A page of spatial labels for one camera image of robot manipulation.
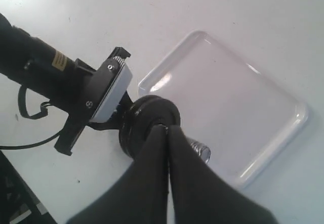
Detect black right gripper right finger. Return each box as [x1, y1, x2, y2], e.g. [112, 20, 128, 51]
[168, 126, 278, 223]

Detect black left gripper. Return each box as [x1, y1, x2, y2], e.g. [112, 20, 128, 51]
[54, 47, 133, 156]

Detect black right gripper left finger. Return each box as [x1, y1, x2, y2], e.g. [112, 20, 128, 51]
[68, 126, 169, 223]

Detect black weight plate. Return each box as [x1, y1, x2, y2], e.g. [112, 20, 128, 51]
[118, 95, 155, 159]
[126, 96, 181, 159]

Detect chrome threaded dumbbell bar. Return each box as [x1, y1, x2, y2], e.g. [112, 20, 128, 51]
[187, 138, 212, 164]

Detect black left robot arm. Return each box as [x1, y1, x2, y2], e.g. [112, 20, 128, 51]
[1, 17, 132, 156]

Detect white rectangular plastic tray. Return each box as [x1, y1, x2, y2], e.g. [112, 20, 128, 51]
[138, 30, 308, 189]

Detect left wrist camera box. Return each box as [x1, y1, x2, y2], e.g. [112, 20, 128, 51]
[90, 56, 132, 123]

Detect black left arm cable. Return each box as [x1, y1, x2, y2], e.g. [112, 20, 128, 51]
[0, 84, 64, 150]

